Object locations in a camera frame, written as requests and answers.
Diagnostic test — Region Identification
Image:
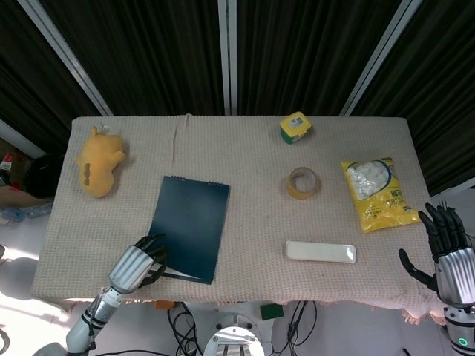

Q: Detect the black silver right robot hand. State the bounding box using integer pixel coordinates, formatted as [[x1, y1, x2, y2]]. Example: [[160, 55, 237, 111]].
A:
[[398, 202, 475, 309]]

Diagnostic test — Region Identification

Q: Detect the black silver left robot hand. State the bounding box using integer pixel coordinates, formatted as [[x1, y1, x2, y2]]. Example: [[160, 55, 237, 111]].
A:
[[108, 233, 168, 296]]

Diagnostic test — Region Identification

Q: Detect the dark blue spiral notebook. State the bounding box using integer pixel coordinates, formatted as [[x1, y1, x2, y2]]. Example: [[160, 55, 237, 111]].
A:
[[147, 175, 231, 286]]

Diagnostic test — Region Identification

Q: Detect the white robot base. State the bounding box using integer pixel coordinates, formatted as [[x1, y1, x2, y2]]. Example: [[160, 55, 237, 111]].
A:
[[185, 302, 276, 356]]

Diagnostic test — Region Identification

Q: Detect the yellow bag of white snacks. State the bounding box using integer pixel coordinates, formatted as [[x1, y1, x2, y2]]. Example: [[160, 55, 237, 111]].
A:
[[340, 156, 422, 234]]

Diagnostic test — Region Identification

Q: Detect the yellow plush toy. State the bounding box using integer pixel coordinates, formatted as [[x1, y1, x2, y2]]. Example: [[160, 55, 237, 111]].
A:
[[76, 125, 126, 199]]

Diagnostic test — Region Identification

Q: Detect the clear plastic water bottle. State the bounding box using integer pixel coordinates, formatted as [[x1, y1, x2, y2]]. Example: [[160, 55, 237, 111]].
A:
[[0, 202, 52, 224]]

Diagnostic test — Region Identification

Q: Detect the black bag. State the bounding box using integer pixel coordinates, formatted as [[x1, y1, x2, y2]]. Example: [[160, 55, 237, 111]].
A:
[[24, 154, 65, 198]]

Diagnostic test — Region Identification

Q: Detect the pink waffle-weave tablecloth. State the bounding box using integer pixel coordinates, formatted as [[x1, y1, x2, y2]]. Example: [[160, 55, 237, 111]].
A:
[[31, 114, 446, 323]]

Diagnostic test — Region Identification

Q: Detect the white pink pencil case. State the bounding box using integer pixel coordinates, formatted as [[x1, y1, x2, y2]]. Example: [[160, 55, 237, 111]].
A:
[[285, 240, 358, 264]]

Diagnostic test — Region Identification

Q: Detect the green block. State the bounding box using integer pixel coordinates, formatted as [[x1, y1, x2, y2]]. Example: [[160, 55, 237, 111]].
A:
[[259, 304, 285, 322]]

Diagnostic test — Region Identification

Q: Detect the yellow packing tape roll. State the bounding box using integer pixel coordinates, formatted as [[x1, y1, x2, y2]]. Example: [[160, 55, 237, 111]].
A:
[[287, 166, 320, 200]]

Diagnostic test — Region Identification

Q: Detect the green container with yellow lid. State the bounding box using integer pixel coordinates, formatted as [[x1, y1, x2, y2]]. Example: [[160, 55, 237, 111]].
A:
[[278, 111, 312, 145]]

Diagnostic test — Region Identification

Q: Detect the black pleated curtain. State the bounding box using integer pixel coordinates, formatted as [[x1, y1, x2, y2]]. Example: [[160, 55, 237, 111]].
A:
[[0, 0, 475, 197]]

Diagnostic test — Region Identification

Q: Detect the black cable bundle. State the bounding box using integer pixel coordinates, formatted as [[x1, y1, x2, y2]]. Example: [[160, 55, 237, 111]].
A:
[[270, 300, 321, 354], [166, 302, 206, 356]]

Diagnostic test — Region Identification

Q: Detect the white metal frame post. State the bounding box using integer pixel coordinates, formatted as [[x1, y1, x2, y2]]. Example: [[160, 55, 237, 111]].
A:
[[217, 0, 238, 116], [340, 0, 421, 116], [27, 0, 113, 116]]

